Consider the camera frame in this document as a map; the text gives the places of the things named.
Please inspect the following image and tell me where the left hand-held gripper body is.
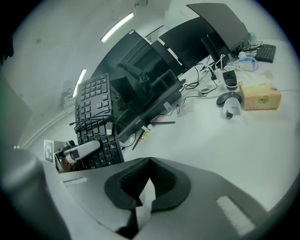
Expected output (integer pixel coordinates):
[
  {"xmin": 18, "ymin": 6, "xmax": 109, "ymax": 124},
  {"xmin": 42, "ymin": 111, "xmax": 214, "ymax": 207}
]
[{"xmin": 44, "ymin": 139, "xmax": 79, "ymax": 173}]

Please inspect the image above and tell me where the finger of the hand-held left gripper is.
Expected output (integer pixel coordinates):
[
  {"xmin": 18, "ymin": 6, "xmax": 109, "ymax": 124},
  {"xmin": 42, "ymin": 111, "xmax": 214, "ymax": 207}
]
[{"xmin": 64, "ymin": 140, "xmax": 102, "ymax": 162}]

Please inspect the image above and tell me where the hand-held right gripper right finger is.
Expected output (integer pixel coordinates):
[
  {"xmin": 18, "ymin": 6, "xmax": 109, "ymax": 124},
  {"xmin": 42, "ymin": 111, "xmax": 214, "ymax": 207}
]
[{"xmin": 140, "ymin": 157, "xmax": 270, "ymax": 240}]

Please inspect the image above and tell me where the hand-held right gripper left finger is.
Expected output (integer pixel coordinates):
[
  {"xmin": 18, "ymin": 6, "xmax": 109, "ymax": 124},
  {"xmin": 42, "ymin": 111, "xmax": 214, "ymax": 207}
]
[{"xmin": 57, "ymin": 157, "xmax": 151, "ymax": 240}]

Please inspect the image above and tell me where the black keyboard with wound cable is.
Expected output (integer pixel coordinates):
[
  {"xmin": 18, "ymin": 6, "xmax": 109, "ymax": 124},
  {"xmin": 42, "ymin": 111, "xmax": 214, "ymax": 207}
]
[{"xmin": 69, "ymin": 73, "xmax": 125, "ymax": 170}]

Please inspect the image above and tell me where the small black keyboard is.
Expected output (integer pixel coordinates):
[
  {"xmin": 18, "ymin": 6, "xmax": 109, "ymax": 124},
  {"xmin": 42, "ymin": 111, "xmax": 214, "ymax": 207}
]
[{"xmin": 254, "ymin": 44, "xmax": 277, "ymax": 64}]

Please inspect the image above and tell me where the large black monitor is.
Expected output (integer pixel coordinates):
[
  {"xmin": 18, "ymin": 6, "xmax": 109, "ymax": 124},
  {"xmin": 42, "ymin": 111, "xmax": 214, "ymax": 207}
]
[{"xmin": 90, "ymin": 30, "xmax": 184, "ymax": 143}]

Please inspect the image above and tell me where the white tape dispenser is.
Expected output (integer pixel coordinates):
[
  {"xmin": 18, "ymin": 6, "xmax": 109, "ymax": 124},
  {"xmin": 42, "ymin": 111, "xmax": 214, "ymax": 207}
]
[{"xmin": 222, "ymin": 97, "xmax": 242, "ymax": 120}]

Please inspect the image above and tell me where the black computer mouse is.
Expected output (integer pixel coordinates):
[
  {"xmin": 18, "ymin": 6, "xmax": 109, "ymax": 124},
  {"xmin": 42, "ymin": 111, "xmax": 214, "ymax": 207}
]
[{"xmin": 216, "ymin": 91, "xmax": 243, "ymax": 106}]

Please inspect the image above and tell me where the yellow tissue box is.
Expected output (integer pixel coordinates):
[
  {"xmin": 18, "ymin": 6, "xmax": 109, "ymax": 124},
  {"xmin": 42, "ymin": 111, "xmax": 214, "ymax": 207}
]
[{"xmin": 239, "ymin": 82, "xmax": 282, "ymax": 111}]

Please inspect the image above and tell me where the slim black monitor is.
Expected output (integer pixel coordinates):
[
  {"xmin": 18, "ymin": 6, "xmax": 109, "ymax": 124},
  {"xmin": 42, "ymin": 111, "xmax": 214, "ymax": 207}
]
[{"xmin": 151, "ymin": 39, "xmax": 188, "ymax": 76}]

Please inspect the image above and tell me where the black desktop device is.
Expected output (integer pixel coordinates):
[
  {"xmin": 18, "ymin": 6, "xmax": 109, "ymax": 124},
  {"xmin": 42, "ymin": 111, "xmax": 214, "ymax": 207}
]
[{"xmin": 222, "ymin": 70, "xmax": 238, "ymax": 91}]

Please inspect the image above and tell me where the ceiling light strip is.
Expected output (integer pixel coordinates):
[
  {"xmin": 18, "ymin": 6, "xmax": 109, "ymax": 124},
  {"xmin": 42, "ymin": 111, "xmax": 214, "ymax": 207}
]
[{"xmin": 100, "ymin": 12, "xmax": 135, "ymax": 43}]

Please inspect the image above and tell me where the white power strip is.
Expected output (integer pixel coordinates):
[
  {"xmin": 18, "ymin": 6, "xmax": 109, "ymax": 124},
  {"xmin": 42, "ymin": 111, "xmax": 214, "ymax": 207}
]
[{"xmin": 210, "ymin": 67, "xmax": 226, "ymax": 85}]

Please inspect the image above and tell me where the blue and white packet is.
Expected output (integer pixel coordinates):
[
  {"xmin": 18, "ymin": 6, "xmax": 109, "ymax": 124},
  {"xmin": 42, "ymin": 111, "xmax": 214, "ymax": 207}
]
[{"xmin": 238, "ymin": 57, "xmax": 259, "ymax": 71}]

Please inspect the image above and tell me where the black cable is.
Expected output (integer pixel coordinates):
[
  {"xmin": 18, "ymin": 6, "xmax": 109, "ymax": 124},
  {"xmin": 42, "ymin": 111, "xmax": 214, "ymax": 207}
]
[{"xmin": 182, "ymin": 63, "xmax": 219, "ymax": 92}]

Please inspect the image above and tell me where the white cable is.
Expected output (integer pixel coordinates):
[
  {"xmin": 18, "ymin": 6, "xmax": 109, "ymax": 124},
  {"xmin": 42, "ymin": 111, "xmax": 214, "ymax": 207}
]
[{"xmin": 214, "ymin": 54, "xmax": 227, "ymax": 71}]

